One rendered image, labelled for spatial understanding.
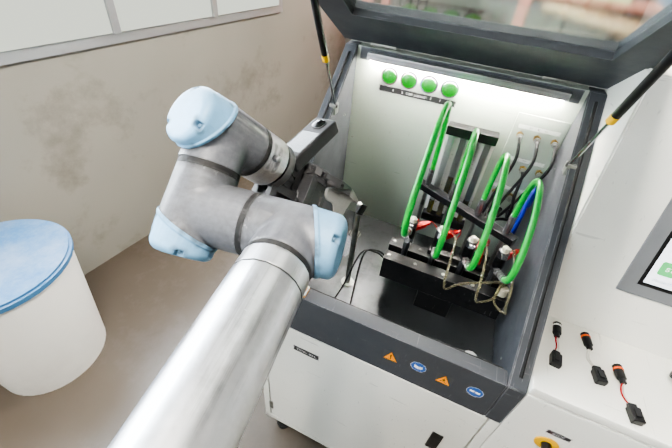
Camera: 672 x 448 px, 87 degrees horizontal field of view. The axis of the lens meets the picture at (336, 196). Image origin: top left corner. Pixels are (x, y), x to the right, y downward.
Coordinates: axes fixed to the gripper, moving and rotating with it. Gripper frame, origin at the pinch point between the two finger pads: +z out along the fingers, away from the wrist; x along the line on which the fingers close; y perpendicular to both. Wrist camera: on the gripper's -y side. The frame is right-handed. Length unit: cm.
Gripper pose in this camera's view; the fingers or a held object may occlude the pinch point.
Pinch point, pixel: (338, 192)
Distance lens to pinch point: 69.1
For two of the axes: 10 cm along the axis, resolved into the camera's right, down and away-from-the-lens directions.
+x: 8.1, 2.2, -5.4
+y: -3.5, 9.3, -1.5
